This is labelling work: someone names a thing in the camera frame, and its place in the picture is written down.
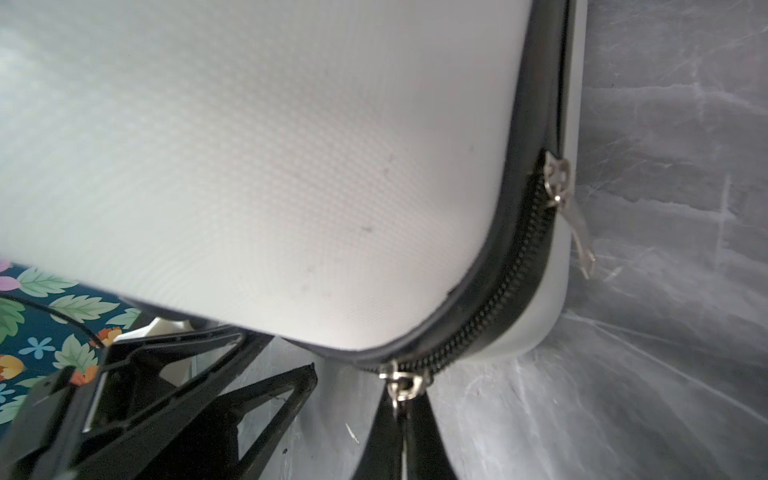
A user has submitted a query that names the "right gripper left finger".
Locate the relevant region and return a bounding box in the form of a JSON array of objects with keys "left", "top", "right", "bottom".
[{"left": 352, "top": 389, "right": 403, "bottom": 480}]

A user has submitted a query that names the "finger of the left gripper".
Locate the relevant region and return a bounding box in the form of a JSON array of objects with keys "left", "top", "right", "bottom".
[{"left": 143, "top": 363, "right": 318, "bottom": 480}]

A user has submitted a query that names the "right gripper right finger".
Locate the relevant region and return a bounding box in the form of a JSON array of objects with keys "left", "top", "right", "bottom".
[{"left": 406, "top": 393, "right": 458, "bottom": 480}]

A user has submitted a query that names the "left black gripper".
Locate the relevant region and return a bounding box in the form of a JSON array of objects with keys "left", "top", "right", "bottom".
[{"left": 1, "top": 327, "right": 272, "bottom": 479}]

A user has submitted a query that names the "white hard-shell suitcase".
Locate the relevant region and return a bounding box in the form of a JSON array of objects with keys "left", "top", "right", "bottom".
[{"left": 1, "top": 1, "right": 594, "bottom": 381}]

